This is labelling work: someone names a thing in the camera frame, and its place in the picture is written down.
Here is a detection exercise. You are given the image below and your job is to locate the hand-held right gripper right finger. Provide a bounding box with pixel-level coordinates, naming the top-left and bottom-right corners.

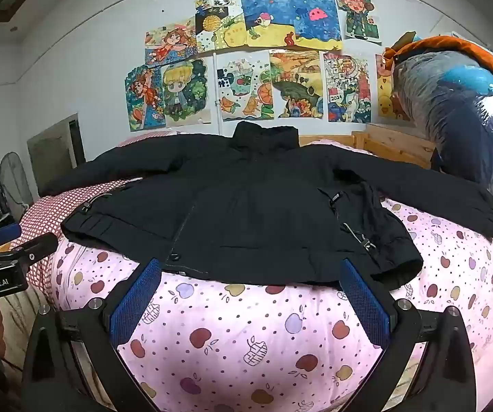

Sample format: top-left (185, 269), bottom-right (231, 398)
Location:
top-left (340, 259), bottom-right (474, 412)

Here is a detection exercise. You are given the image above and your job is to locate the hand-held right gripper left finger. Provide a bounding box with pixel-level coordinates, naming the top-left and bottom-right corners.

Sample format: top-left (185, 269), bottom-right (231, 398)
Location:
top-left (21, 259), bottom-right (163, 412)

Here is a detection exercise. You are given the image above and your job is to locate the black padded jacket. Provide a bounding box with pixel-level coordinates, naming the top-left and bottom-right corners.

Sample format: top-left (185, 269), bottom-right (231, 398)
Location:
top-left (38, 121), bottom-right (493, 286)

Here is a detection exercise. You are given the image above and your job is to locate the red checked bed sheet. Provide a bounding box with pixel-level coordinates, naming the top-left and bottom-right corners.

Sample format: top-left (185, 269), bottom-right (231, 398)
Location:
top-left (10, 180), bottom-right (133, 293)

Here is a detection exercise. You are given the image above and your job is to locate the standing fan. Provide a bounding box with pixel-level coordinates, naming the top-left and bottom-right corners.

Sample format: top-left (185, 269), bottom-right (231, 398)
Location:
top-left (0, 151), bottom-right (35, 220)

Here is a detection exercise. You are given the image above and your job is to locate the pink apple-print quilt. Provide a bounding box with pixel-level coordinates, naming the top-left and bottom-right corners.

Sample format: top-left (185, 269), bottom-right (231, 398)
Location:
top-left (51, 137), bottom-right (493, 412)

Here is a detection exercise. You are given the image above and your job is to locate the orange-haired girl on blue drawing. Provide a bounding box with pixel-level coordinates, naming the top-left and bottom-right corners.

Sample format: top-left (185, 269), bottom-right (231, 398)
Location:
top-left (124, 64), bottom-right (167, 132)

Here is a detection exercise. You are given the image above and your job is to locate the blonde child drawing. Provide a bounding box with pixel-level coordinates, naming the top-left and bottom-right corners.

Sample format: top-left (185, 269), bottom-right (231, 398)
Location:
top-left (160, 57), bottom-right (211, 128)

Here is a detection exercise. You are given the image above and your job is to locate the plastic-bagged bedding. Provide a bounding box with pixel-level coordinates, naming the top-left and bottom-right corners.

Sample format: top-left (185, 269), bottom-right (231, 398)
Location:
top-left (392, 47), bottom-right (493, 194)

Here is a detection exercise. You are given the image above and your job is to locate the yellow bear drawing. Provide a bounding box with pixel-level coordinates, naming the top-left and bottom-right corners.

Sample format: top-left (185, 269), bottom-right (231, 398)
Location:
top-left (374, 51), bottom-right (412, 122)

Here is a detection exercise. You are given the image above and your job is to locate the colourful city drawing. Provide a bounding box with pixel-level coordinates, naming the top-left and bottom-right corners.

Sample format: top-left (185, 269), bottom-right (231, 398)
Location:
top-left (323, 50), bottom-right (372, 124)

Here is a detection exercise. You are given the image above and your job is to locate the yellow landscape drawing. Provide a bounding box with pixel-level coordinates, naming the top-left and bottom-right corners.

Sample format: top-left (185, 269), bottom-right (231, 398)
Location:
top-left (269, 49), bottom-right (325, 119)

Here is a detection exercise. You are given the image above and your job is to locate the small orange-haired girl drawing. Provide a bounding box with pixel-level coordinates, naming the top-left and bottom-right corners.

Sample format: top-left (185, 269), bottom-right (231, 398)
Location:
top-left (145, 21), bottom-right (198, 67)

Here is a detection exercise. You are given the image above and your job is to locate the drinks and oranges drawing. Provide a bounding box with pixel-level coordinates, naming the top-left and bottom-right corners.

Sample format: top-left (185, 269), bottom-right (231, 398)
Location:
top-left (216, 50), bottom-right (274, 122)

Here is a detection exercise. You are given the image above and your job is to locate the orange cloth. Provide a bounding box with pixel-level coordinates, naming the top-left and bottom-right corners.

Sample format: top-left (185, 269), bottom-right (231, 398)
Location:
top-left (381, 30), bottom-right (493, 93)

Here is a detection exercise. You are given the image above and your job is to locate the pineapple drawing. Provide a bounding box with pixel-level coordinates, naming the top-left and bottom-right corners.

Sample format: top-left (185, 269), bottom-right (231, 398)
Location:
top-left (194, 0), bottom-right (247, 53)

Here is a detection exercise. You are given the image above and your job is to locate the red-haired figure drawing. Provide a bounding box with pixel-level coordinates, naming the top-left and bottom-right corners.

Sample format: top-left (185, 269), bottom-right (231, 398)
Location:
top-left (333, 0), bottom-right (379, 44)

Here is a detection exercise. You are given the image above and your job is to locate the blue sea pink creature drawing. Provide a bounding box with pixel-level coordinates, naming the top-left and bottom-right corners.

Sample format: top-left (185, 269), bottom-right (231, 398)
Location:
top-left (288, 0), bottom-right (344, 51)

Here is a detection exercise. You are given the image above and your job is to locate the blue sea fish drawing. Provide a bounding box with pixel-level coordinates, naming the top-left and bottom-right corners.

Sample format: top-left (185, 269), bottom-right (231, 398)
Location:
top-left (240, 0), bottom-right (294, 49)

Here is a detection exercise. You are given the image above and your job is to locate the short white wall conduit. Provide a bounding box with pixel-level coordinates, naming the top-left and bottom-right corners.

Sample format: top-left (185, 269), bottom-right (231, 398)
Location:
top-left (204, 0), bottom-right (226, 139)

